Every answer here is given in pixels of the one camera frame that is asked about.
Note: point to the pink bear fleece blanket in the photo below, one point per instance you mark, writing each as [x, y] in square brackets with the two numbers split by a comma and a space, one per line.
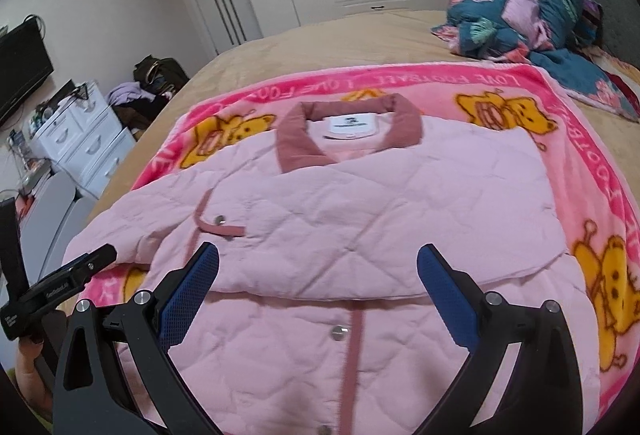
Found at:
[319, 189]

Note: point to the grey headboard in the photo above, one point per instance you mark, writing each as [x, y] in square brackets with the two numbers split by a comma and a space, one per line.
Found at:
[620, 29]

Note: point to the pink quilted jacket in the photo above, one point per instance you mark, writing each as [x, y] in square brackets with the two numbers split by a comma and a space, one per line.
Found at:
[317, 322]

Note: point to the grey scalloped desk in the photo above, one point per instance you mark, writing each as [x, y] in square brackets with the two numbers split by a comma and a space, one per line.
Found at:
[59, 212]

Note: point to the beige bed cover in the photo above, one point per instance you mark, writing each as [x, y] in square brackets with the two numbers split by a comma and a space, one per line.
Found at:
[320, 44]

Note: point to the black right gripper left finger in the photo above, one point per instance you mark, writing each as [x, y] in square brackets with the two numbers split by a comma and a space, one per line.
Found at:
[91, 392]

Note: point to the blue flamingo duvet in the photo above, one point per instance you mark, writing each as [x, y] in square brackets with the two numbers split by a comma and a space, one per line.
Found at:
[563, 37]

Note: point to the white drawer cabinet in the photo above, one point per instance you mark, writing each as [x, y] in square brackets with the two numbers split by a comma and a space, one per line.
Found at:
[85, 139]

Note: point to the purple clothes pile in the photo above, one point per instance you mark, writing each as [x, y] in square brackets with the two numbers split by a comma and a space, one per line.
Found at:
[128, 92]

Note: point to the left hand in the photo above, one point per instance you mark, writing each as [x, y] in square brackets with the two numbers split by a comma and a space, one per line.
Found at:
[28, 379]

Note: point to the black wall television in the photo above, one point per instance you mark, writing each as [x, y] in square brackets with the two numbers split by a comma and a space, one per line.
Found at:
[25, 64]

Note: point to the black bag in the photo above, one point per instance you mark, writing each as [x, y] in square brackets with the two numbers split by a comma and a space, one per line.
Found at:
[159, 76]

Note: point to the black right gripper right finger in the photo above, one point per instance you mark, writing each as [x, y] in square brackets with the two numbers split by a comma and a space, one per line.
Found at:
[544, 391]

